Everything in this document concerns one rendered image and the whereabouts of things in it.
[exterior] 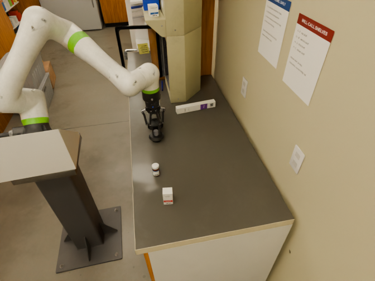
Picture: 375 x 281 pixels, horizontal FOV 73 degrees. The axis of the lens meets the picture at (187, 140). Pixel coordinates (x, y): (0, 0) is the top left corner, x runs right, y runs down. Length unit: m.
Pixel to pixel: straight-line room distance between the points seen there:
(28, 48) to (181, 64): 0.86
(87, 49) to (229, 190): 0.94
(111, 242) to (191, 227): 1.19
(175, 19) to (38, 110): 0.90
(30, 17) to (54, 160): 0.66
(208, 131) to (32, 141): 0.95
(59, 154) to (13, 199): 1.54
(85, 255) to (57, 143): 1.13
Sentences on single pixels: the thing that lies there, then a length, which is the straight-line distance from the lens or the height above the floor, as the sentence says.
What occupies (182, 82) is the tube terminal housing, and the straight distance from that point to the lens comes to 1.79.
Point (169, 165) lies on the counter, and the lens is 1.39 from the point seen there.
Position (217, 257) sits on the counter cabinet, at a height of 0.71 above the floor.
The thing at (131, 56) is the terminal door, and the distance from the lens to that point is 2.05.
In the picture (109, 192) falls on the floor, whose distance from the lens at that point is 2.57.
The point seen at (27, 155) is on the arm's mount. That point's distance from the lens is 1.47.
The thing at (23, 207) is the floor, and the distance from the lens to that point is 2.81.
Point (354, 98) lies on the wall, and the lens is 0.90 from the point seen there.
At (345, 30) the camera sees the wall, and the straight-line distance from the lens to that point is 0.94.
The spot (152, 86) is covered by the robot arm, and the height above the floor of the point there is 1.32.
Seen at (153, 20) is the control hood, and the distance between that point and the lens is 1.62.
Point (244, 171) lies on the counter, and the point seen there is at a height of 0.94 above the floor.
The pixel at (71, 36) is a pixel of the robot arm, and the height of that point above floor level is 1.54.
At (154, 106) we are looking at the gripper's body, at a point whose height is 1.20.
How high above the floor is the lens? 1.95
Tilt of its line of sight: 41 degrees down
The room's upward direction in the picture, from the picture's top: 1 degrees counter-clockwise
